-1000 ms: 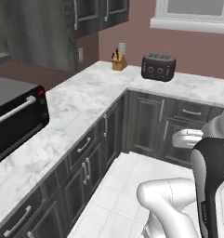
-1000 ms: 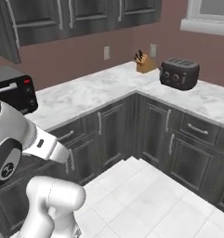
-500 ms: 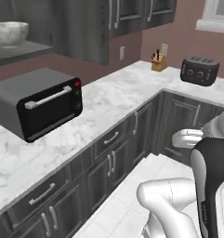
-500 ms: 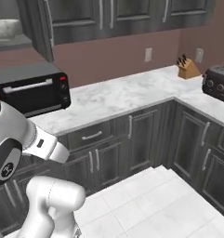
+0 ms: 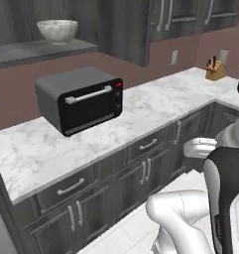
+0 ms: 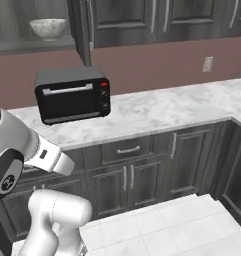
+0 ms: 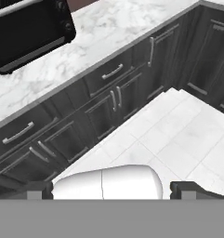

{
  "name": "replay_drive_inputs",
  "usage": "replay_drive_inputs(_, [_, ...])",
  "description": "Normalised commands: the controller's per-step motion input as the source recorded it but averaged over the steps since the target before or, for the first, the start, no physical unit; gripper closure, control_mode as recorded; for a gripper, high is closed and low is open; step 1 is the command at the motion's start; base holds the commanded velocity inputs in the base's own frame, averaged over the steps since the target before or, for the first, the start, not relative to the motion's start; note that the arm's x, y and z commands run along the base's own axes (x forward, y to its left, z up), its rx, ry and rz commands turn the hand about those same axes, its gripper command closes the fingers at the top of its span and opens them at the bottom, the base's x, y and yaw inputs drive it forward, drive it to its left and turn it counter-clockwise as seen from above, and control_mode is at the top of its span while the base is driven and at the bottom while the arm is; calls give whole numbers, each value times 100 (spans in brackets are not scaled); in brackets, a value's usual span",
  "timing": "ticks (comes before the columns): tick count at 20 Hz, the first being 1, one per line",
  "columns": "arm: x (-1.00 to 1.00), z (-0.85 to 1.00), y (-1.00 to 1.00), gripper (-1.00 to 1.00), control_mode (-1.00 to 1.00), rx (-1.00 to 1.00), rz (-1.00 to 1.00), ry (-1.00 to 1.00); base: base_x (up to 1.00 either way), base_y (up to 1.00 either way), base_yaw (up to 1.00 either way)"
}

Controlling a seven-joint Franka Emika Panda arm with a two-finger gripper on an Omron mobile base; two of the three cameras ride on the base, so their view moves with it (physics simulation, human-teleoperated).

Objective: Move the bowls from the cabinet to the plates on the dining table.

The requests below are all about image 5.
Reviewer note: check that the white marble bowl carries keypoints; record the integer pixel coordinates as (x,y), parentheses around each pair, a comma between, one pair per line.
(57,29)

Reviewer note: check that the open dark grey cabinet door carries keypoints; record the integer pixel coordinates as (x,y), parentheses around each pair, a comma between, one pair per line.
(127,29)

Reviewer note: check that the dark grey base cabinet door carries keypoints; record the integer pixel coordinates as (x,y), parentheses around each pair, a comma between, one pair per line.
(160,172)
(192,127)
(129,191)
(51,231)
(96,211)

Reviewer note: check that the white wall outlet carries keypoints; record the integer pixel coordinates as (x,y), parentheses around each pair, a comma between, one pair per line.
(174,57)
(223,56)

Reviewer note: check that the dark grey wall cabinet door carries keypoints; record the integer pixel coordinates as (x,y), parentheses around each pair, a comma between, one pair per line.
(228,15)
(154,33)
(187,23)

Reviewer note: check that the dark grey drawer front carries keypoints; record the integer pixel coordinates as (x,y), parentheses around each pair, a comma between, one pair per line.
(48,195)
(135,152)

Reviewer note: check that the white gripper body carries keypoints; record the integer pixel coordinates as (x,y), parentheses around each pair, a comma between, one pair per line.
(197,149)

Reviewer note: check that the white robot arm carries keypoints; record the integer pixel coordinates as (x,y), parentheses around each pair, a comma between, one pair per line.
(177,211)

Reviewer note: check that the dark grey corner base cabinet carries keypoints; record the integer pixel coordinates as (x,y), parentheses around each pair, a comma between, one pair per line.
(228,119)

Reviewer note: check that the dark grey cabinet shelf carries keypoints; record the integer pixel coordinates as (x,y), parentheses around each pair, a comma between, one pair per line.
(38,50)

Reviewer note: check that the wooden knife block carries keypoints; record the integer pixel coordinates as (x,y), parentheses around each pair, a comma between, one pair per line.
(215,72)

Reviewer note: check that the grey black toaster oven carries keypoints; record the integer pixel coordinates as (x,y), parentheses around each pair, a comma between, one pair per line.
(63,89)

